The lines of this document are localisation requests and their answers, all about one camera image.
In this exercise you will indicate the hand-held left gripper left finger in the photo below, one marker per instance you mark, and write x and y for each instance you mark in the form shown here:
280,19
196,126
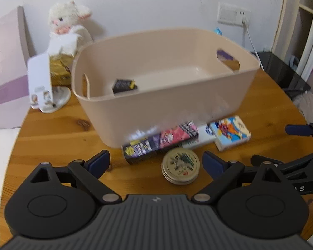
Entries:
100,162

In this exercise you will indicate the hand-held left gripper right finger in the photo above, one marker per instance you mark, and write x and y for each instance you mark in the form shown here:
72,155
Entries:
211,164

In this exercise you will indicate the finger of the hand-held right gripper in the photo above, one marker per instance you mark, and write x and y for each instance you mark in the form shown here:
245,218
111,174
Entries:
297,130
289,164

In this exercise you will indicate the round gold tin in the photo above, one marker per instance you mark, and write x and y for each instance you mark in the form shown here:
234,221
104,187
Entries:
180,165

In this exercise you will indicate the beige plastic basket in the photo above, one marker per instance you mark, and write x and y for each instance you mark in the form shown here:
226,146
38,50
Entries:
156,109

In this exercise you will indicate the white ribbed object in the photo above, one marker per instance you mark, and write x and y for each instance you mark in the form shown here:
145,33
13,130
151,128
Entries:
307,108

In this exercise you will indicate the white flat box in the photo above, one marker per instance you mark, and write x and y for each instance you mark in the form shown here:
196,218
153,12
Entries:
202,136

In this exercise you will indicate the cartoon print card box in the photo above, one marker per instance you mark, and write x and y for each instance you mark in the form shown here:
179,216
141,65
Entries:
230,132

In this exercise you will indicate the long colourful printed box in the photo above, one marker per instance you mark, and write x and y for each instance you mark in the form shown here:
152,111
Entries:
161,142

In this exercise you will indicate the small dark box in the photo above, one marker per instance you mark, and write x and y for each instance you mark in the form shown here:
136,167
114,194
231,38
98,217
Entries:
124,86

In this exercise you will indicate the gold patterned box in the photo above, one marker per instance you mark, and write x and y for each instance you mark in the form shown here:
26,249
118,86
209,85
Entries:
59,70

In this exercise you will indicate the white bedding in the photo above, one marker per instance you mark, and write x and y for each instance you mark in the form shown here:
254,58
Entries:
0,177

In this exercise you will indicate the small blue object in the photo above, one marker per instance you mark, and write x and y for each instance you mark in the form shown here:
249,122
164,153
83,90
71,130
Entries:
218,31

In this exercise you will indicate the pink purple cardboard box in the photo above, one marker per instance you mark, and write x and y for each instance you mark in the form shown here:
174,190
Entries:
5,65

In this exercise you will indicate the white plush bunny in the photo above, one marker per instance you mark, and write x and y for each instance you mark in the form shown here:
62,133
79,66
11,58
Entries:
66,23

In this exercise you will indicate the cream wooden shelf frame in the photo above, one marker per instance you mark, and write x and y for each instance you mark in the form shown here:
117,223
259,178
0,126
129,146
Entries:
300,26

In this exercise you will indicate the white wall socket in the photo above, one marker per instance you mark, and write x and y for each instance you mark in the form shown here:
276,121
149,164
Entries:
232,13

